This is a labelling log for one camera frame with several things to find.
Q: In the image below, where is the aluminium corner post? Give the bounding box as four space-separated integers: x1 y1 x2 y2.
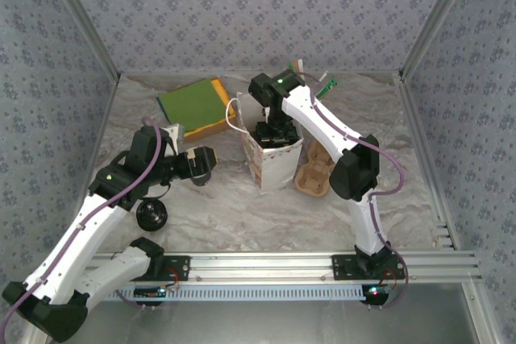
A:
398 0 481 81
40 0 122 81

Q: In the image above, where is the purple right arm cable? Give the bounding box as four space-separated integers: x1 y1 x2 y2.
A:
296 71 410 309

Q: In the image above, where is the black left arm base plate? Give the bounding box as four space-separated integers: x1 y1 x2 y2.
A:
159 255 191 283

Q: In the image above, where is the grey slotted cable duct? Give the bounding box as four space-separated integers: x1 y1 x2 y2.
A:
87 284 366 301

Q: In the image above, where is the aluminium left corner post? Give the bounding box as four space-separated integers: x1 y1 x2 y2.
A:
40 0 122 81

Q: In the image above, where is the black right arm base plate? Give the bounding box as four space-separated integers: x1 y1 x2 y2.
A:
331 254 406 281

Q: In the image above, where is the brown pulp cup carrier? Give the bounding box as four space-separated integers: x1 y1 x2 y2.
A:
293 140 336 195

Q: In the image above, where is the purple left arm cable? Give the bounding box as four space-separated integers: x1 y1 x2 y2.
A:
0 116 170 344

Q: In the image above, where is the grey metal sheet panel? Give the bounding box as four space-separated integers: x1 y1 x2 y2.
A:
48 299 475 344

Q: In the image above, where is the aluminium back rail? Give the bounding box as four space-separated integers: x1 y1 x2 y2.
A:
119 68 402 77

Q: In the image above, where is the aluminium right corner post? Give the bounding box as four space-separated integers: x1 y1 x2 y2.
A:
398 0 481 81

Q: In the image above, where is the black plastic cup lid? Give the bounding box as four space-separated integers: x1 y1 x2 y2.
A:
135 198 168 234

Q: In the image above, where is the black white paper cup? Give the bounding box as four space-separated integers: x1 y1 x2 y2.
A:
192 170 214 189

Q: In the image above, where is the white cartoon print paper bag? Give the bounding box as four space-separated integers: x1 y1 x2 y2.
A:
224 92 304 192

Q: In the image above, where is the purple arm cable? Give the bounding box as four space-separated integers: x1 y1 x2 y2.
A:
296 71 410 309
0 116 170 344

